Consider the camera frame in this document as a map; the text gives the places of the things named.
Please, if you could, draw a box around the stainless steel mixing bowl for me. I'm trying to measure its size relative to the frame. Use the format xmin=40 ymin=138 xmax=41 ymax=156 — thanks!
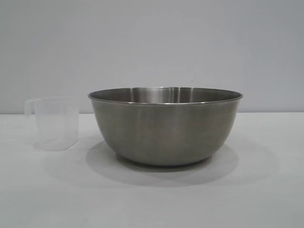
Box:
xmin=87 ymin=85 xmax=244 ymax=166

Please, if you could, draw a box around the clear plastic measuring cup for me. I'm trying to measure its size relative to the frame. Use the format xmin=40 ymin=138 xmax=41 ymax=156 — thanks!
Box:
xmin=23 ymin=96 xmax=80 ymax=152

